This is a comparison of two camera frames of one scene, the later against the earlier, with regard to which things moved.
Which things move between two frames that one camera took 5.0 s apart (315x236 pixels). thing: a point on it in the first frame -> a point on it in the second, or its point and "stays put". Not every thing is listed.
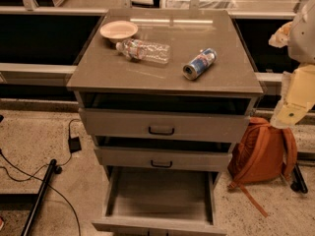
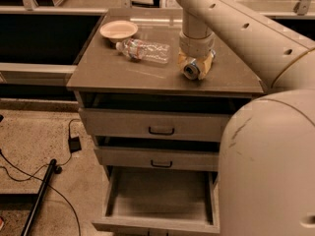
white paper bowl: [118, 29] stays put
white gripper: [302, 38] -> [196, 46]
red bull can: [192, 69] stays put
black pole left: [38, 199] stays put
